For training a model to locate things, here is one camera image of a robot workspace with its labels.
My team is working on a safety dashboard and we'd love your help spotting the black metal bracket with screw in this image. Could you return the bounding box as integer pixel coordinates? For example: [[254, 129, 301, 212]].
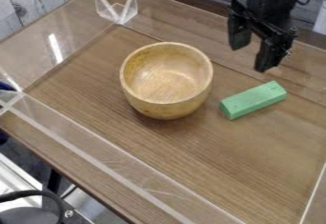
[[42, 197, 95, 224]]

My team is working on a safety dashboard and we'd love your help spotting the clear acrylic enclosure wall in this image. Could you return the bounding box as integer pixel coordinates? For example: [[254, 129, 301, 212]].
[[0, 0, 326, 224]]

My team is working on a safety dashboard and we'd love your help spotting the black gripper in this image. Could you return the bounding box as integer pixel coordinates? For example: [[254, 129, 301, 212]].
[[229, 0, 299, 72]]

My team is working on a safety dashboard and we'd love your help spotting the black cable loop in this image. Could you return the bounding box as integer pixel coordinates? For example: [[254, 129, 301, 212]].
[[0, 189, 66, 224]]

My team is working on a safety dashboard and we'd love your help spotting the light wooden bowl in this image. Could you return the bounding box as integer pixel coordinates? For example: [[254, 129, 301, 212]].
[[121, 42, 214, 120]]

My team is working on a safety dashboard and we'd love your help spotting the blue object behind acrylic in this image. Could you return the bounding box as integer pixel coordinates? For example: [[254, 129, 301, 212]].
[[0, 81, 17, 92]]

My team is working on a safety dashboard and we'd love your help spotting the white object at right edge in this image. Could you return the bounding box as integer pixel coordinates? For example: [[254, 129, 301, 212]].
[[313, 0, 326, 35]]

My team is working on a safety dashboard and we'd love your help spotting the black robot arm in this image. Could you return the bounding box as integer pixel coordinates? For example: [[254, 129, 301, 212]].
[[229, 0, 312, 72]]

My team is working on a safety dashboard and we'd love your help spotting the black table leg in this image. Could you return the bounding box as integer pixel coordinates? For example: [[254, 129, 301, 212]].
[[47, 170, 63, 193]]

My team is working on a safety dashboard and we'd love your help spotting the green rectangular block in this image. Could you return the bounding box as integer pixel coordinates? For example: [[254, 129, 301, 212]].
[[220, 81, 286, 120]]

